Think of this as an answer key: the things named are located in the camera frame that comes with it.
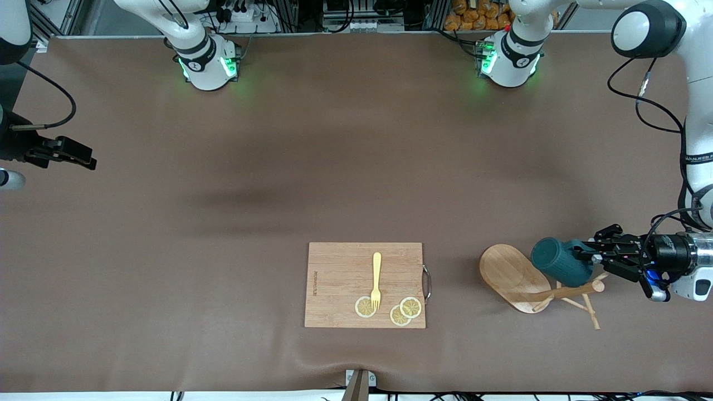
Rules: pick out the lemon slice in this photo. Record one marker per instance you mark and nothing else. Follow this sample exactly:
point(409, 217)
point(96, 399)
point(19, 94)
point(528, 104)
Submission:
point(397, 317)
point(362, 308)
point(411, 307)

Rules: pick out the white power strip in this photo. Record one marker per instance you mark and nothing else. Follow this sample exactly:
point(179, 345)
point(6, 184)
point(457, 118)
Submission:
point(245, 21)

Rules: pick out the dark green mug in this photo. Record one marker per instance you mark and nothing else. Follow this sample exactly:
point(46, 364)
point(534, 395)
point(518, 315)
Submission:
point(560, 260)

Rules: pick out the orange snack packet pile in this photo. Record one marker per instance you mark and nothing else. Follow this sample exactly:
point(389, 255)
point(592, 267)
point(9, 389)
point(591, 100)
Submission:
point(479, 16)

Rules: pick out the yellow plastic fork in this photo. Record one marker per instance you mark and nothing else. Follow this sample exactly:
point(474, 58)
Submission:
point(376, 273)

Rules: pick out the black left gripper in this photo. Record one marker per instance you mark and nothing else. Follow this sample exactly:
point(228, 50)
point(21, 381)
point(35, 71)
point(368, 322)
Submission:
point(664, 250)

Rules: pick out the aluminium frame post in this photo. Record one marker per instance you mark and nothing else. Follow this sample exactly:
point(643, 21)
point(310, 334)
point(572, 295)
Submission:
point(50, 19)

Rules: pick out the wooden mug tree rack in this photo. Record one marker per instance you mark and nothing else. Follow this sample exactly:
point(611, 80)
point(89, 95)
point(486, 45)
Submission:
point(504, 273)

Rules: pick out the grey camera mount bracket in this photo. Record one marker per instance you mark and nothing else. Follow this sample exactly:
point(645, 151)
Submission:
point(359, 384)

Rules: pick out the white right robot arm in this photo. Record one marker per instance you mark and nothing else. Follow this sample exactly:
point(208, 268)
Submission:
point(207, 68)

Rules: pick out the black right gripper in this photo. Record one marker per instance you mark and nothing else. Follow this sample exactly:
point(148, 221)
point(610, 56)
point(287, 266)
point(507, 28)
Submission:
point(15, 146)

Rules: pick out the wooden cutting board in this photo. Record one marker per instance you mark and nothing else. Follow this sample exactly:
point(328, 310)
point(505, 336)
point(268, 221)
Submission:
point(340, 284)

